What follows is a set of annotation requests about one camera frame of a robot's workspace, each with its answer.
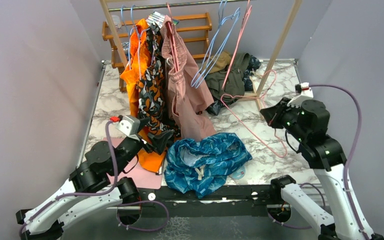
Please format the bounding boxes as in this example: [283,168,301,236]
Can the dark navy patterned garment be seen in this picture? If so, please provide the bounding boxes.
[206,54,261,116]

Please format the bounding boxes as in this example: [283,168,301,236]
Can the hanger holding pink shorts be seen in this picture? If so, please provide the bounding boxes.
[166,2,179,72]

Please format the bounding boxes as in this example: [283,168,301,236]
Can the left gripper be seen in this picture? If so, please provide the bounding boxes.
[112,118,172,176]

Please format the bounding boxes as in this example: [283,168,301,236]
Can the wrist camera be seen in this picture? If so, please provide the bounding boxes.
[287,82,314,108]
[109,115,141,137]

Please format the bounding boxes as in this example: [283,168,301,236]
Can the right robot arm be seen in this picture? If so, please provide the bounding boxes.
[260,97,384,240]

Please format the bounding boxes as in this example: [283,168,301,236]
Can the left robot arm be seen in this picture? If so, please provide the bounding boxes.
[16,115,174,240]

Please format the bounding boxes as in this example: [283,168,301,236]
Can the wooden clothes rack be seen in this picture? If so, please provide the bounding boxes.
[99,0,303,108]

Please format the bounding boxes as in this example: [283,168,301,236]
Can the pink mat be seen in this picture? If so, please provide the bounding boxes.
[117,156,163,190]

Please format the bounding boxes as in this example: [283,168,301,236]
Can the blue patterned shorts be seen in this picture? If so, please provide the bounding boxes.
[164,132,253,199]

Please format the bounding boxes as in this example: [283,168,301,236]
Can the marker pen pack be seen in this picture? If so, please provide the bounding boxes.
[145,11,167,28]

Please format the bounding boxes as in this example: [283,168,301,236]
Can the blue wire hanger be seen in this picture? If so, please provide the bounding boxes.
[190,0,241,89]

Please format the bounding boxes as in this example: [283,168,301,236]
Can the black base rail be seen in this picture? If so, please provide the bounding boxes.
[138,184,284,218]

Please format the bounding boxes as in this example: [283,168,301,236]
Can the pink shorts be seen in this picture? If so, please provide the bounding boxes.
[161,15,216,142]

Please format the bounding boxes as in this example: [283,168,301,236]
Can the orange shorts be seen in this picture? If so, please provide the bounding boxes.
[120,19,164,173]

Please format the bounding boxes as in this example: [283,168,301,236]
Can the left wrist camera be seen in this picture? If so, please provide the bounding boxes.
[109,115,141,137]

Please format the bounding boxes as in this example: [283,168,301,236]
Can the camouflage patterned shorts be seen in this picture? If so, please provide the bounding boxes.
[137,23,181,140]

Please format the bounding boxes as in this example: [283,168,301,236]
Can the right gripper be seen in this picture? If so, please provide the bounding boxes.
[261,97,308,143]

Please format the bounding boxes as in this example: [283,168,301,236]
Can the wooden shelf unit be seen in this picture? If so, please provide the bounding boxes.
[101,12,213,73]

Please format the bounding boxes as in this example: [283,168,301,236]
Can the blue lidded jar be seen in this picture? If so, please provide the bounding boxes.
[122,41,130,61]

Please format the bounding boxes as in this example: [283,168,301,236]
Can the olive green garment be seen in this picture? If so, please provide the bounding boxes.
[205,53,251,105]

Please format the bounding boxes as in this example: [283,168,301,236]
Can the tan garment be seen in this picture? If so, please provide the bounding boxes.
[206,51,232,74]

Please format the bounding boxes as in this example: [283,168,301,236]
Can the clear plastic cup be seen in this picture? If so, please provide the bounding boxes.
[111,14,123,32]

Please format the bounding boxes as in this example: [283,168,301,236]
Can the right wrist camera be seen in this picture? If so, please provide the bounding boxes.
[287,82,314,108]

